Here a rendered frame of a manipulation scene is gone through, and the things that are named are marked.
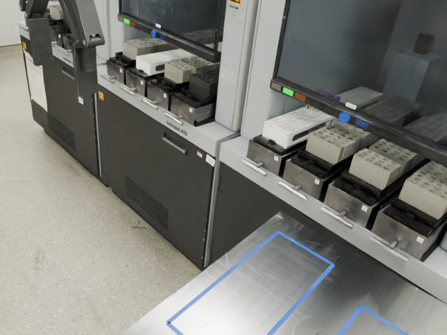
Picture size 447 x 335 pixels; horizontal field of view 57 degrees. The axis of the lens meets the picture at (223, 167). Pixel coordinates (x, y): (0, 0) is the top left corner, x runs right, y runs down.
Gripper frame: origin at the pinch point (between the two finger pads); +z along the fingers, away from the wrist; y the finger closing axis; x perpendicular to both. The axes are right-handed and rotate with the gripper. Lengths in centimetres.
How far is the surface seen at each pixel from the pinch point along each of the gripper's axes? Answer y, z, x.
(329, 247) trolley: 29, 38, 42
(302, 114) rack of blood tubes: -11, 34, 85
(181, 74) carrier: -60, 33, 74
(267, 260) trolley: 23, 38, 28
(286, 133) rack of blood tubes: -6, 34, 70
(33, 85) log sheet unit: -190, 82, 66
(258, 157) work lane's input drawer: -12, 44, 66
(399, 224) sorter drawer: 35, 40, 66
